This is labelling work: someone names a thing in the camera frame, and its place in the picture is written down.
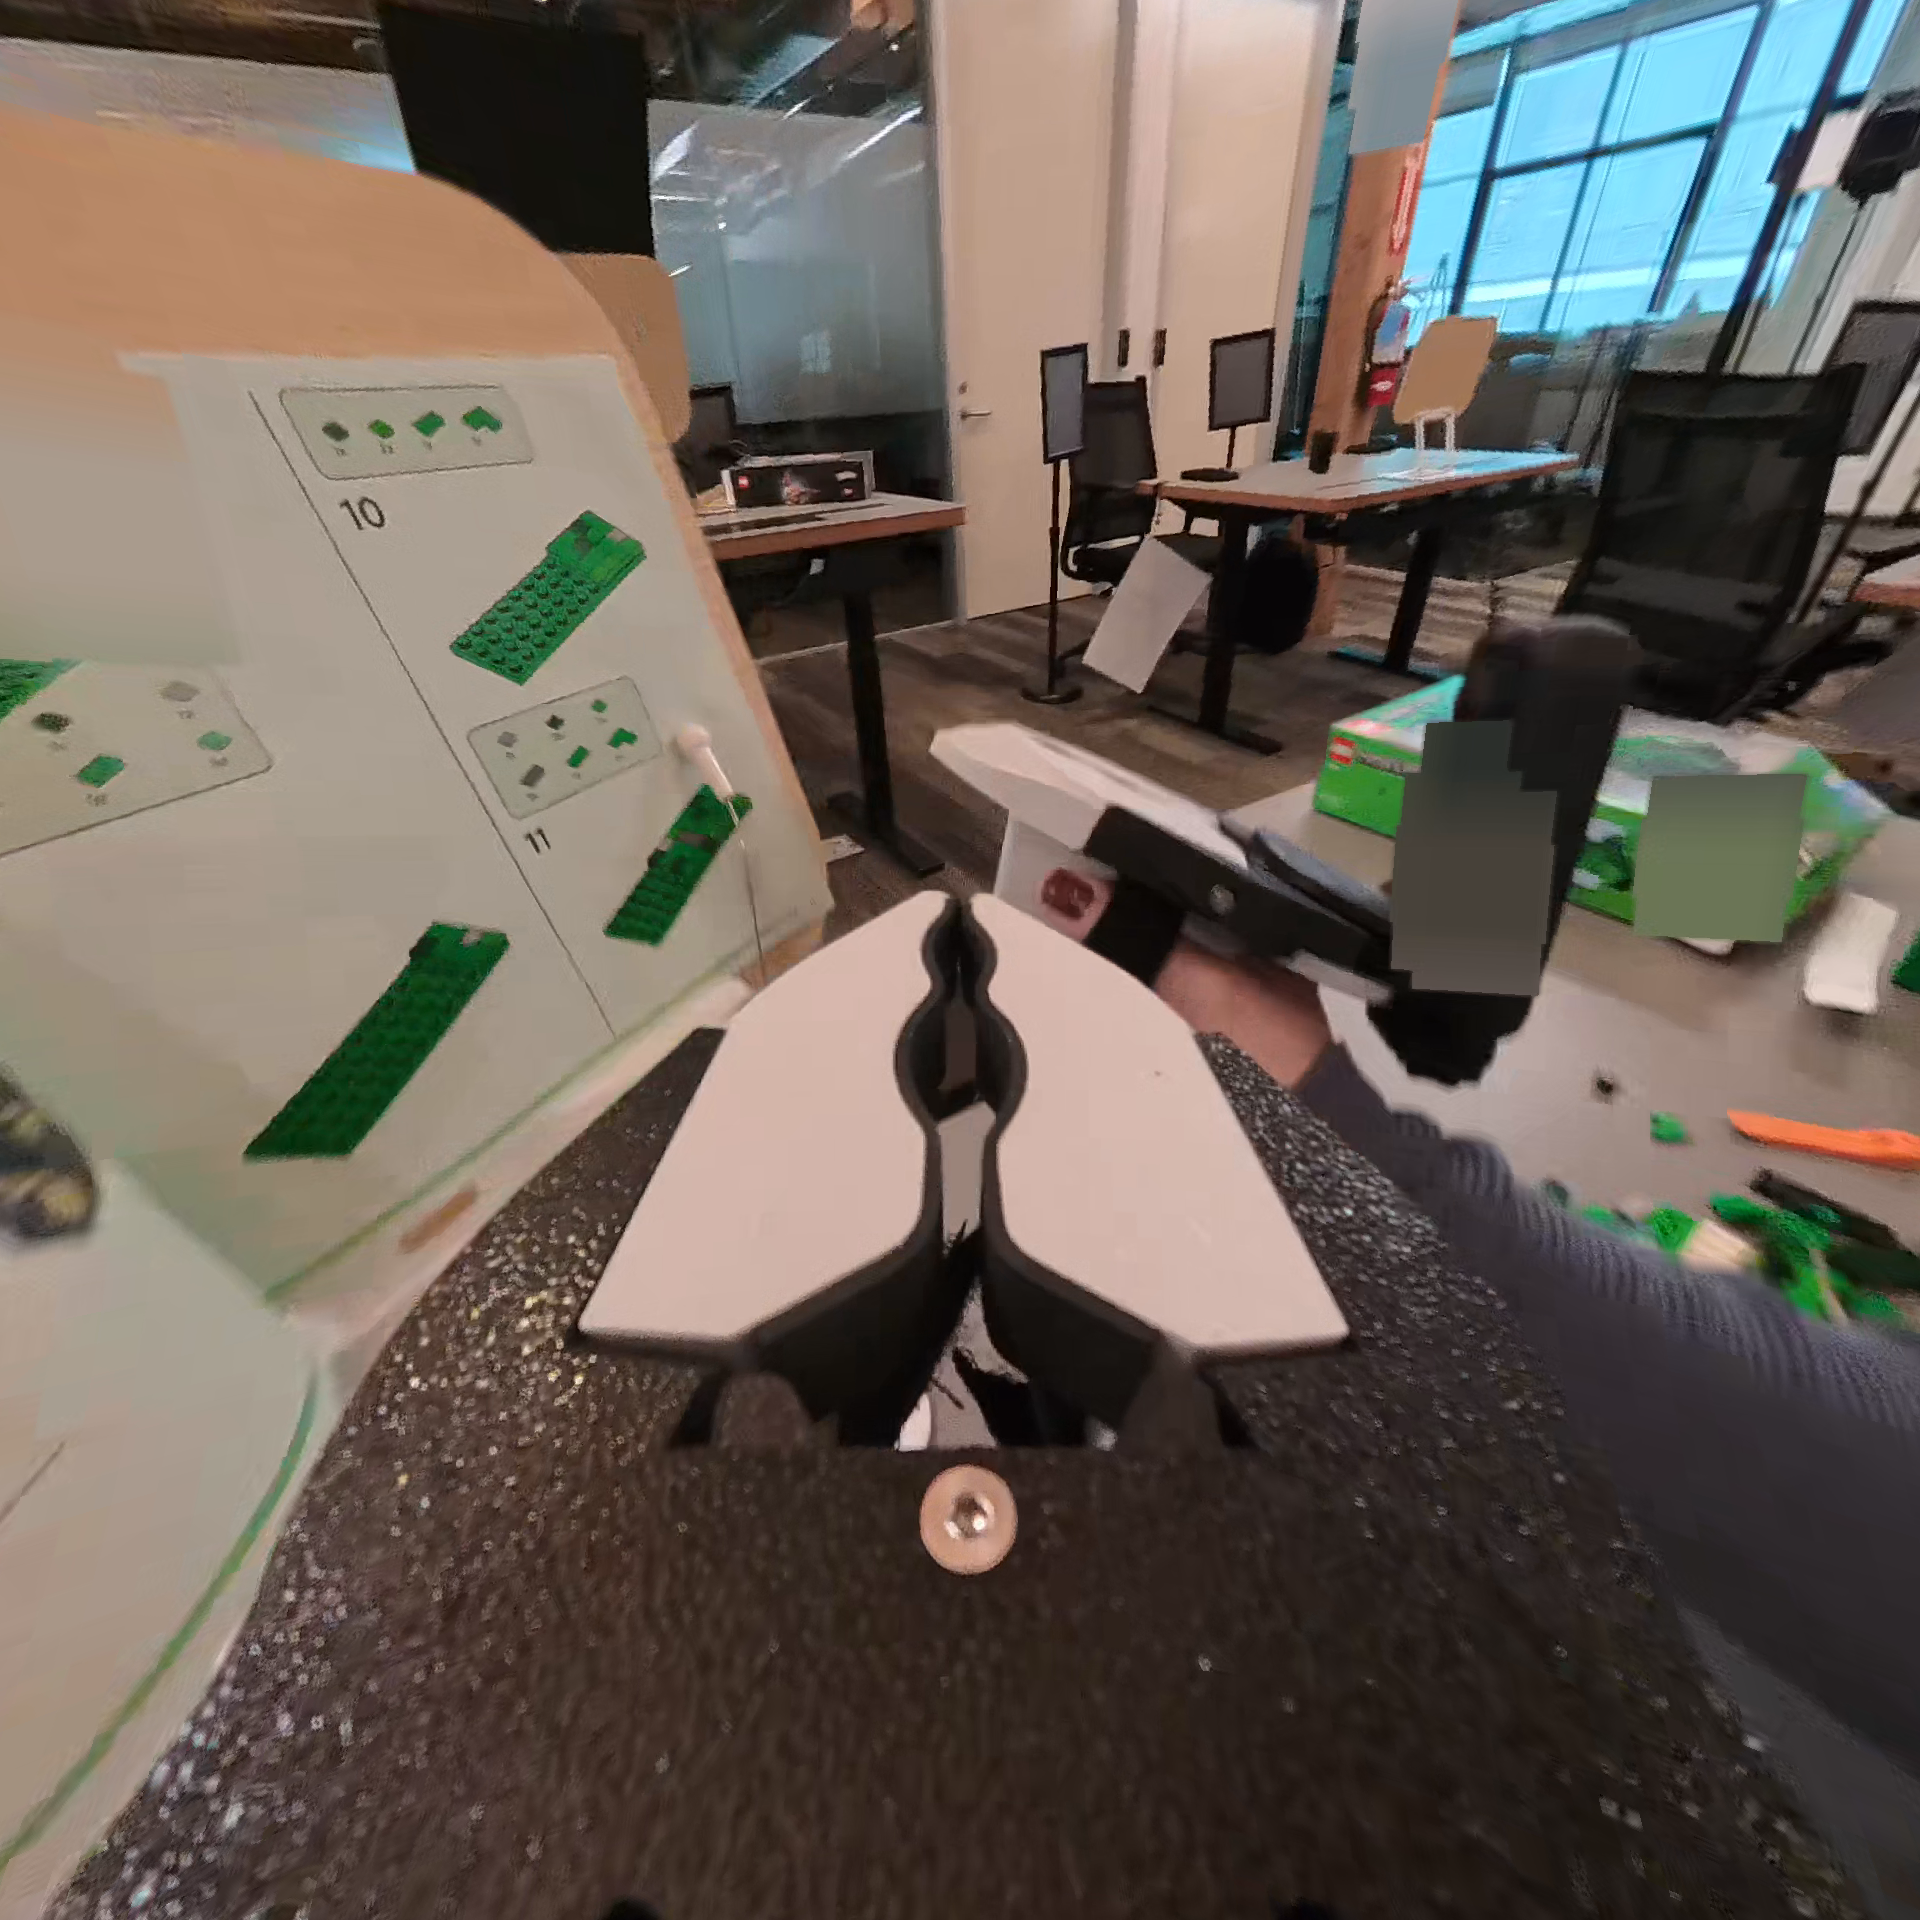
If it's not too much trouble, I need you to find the wooden pillar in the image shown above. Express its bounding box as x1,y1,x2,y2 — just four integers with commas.
1318,0,1464,632

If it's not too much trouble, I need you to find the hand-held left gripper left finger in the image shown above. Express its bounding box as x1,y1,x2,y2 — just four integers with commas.
576,892,984,1448

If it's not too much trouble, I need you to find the wooden office desk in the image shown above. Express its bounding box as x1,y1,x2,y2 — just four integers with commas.
1141,448,1578,756
697,495,969,879

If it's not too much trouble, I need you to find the black bag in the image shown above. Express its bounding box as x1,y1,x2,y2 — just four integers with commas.
1230,532,1325,655

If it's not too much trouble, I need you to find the pile of green toy bricks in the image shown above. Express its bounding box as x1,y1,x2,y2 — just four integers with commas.
1545,1170,1920,1327

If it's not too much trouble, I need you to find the person's right forearm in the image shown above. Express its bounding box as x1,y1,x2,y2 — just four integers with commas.
1289,1036,1920,1778

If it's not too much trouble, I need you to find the dark toy box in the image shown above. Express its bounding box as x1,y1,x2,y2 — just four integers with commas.
722,453,874,510

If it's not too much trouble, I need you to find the black tablet on stand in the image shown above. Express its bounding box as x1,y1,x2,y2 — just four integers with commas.
1024,343,1093,706
1207,327,1277,480

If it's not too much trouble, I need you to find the person's right hand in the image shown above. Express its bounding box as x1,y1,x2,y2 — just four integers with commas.
1153,944,1336,1086

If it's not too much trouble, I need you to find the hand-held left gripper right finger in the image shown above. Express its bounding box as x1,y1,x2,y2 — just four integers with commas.
966,895,1353,1447

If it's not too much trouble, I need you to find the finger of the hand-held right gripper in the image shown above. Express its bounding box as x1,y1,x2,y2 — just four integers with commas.
930,724,1250,939

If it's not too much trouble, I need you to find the black office chair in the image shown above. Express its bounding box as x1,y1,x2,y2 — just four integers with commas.
1559,363,1869,722
1063,376,1221,595

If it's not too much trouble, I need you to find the green toy box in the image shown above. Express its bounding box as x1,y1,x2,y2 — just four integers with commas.
1314,675,1893,946

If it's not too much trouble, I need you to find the orange brick separator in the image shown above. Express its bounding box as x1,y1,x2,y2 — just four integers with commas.
1726,1107,1920,1173

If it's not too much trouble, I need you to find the black hanging panel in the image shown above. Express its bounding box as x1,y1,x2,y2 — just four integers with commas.
375,0,654,255

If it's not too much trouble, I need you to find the building instruction booklet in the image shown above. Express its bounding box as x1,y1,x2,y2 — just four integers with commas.
0,352,834,1912

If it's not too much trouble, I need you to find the white leaning board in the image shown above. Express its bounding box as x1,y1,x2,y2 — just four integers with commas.
1084,538,1210,695

